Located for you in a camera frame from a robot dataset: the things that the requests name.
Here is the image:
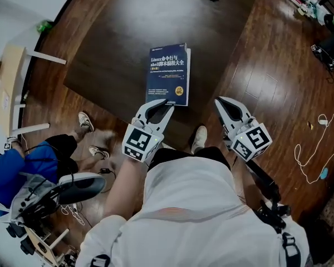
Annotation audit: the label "dark blue book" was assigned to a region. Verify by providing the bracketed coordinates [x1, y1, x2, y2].
[145, 42, 191, 107]

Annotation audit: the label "grey office chair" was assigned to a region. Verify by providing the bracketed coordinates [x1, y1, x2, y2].
[5, 172, 107, 239]

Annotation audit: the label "black backpack strap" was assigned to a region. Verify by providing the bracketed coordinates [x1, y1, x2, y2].
[280, 231, 302, 267]

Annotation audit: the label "spare hand-held gripper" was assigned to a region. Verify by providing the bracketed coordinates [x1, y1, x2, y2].
[311, 43, 334, 72]

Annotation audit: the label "person's right forearm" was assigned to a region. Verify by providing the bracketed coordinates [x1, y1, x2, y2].
[231, 156, 257, 205]

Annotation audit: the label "white desk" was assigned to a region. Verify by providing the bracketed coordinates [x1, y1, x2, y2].
[0, 43, 67, 135]

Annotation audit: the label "person's white shoe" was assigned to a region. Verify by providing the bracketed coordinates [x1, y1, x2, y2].
[190, 125, 208, 155]

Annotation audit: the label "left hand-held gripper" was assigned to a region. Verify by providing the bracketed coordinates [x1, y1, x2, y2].
[121, 98, 175, 167]

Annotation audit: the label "person's left forearm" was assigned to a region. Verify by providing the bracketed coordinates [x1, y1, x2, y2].
[104, 156, 147, 223]

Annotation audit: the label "person's white shirt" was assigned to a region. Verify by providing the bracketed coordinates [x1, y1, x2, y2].
[76, 156, 311, 267]

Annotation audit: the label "long white cable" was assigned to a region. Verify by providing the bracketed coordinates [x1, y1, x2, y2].
[293, 90, 334, 185]

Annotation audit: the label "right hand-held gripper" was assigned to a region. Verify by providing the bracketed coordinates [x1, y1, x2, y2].
[214, 96, 273, 162]

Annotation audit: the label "person's black shorts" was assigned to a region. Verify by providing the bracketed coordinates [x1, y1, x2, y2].
[146, 146, 232, 175]

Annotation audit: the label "green potted plant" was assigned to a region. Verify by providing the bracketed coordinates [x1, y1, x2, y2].
[35, 19, 56, 34]

